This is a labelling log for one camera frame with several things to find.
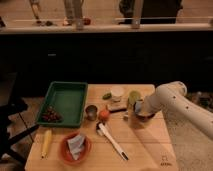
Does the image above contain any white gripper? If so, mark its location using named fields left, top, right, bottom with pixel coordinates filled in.
left=140, top=94, right=162, bottom=116

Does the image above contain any blue sponge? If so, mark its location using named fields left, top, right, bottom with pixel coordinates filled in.
left=134, top=100, right=142, bottom=113

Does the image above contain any dark purple bowl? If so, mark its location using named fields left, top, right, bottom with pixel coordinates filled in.
left=135, top=113, right=155, bottom=121

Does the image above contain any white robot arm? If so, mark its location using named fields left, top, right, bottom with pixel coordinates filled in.
left=133, top=81, right=213, bottom=140

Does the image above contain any orange bowl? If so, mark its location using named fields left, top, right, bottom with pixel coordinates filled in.
left=58, top=132, right=92, bottom=166

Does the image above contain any white plastic cup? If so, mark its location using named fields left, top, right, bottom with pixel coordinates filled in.
left=110, top=86, right=124, bottom=102

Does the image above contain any small green lime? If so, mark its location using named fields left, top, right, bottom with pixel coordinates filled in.
left=102, top=93, right=112, bottom=100

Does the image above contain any orange tomato toy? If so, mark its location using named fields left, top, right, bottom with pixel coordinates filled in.
left=98, top=109, right=110, bottom=122

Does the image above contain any small metal cup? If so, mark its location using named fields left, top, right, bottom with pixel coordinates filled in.
left=85, top=105, right=98, bottom=121

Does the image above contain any green plastic tray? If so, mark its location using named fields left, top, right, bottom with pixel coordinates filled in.
left=36, top=81, right=88, bottom=128

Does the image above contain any grey folded cloth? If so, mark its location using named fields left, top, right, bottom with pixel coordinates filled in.
left=67, top=134, right=85, bottom=160

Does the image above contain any dark red grapes bunch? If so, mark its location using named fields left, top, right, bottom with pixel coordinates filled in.
left=41, top=106, right=62, bottom=123

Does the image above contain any black chair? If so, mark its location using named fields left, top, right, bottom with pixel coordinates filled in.
left=0, top=73, right=38, bottom=164

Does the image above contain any white handled spatula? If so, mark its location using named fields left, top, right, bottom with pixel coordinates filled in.
left=96, top=122, right=128, bottom=160

